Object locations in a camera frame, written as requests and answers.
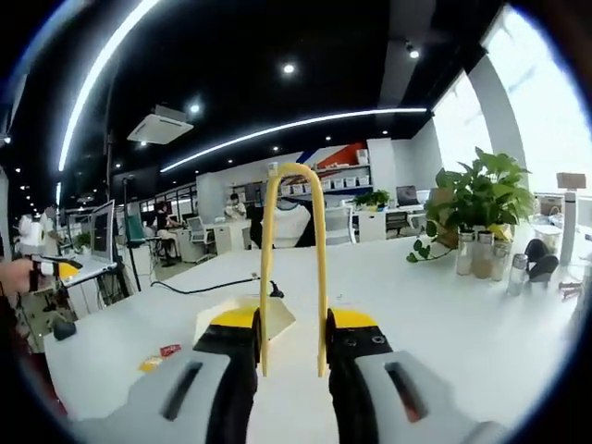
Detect white laptop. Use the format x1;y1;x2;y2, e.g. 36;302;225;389
61;199;120;285

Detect small green desk plant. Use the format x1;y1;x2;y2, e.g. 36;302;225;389
352;189;392;212

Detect grey mesh office chair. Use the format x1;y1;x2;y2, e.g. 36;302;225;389
323;204;358;247

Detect green board on tripod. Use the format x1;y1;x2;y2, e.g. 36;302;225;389
121;174;145;293

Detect beige paper tray container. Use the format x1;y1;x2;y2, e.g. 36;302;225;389
195;295;298;347

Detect black and white chair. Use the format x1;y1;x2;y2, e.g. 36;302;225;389
246;197;328;252

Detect small cardboard box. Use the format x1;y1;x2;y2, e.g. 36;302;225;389
555;171;586;191

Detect black power cable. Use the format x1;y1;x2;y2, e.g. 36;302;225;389
151;271;287;298

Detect yellow food tongs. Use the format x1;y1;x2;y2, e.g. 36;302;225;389
259;162;329;379

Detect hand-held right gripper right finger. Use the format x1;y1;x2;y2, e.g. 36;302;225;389
326;308;510;444

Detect black phone holder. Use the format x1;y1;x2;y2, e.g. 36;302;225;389
526;239;561;284

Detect glass jar with white filling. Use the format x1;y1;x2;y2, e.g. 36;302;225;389
456;230;478;278

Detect small glass jar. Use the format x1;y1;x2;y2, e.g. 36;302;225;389
491;241;511;283

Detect curved ceiling light strip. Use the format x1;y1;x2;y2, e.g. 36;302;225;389
159;106;429;174

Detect person's left hand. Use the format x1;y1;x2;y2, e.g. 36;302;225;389
0;257;34;294

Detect glass shaker with metal lid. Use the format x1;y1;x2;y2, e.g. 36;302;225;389
505;253;529;298

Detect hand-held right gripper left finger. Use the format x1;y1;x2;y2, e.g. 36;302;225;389
67;306;263;444

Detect white thermos bottle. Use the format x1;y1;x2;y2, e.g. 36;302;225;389
560;191;580;266

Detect black computer mouse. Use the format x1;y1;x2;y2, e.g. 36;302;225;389
52;319;78;342

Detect white office chair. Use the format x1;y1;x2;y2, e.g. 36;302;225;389
186;216;217;265

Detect white ceiling air conditioner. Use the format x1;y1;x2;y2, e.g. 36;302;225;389
126;105;195;144

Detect shelf rack with white bins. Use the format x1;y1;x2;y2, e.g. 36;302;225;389
265;160;374;196

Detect large potted green plant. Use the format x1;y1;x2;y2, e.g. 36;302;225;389
405;146;537;264

